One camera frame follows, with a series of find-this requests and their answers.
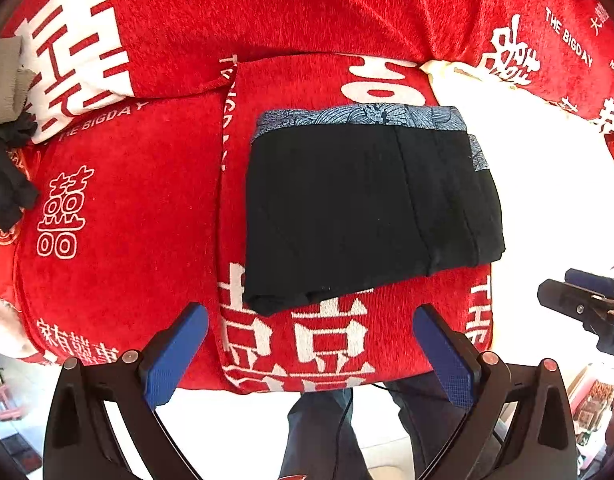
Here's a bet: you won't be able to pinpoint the black cloth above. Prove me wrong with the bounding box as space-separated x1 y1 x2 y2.
0 112 40 233

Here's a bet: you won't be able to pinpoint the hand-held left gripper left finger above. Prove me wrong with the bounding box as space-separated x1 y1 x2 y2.
43 302 209 480

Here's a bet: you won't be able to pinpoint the red stool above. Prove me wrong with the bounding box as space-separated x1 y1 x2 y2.
0 384 24 423

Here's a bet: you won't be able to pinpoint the red printed blanket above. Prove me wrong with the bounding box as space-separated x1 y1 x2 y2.
0 0 614 396

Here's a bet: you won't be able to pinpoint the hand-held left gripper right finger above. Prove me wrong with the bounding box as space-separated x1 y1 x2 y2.
413 304 578 480

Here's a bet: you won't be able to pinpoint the person's legs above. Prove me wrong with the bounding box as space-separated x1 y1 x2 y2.
279 372 502 480

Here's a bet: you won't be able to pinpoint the black pants with blue waistband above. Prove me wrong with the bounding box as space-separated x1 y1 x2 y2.
244 104 506 317

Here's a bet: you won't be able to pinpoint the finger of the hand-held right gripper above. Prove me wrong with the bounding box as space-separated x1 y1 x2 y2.
565 268 614 301
537 279 614 333

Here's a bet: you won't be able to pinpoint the grey cloth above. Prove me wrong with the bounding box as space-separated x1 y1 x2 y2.
0 37 38 128

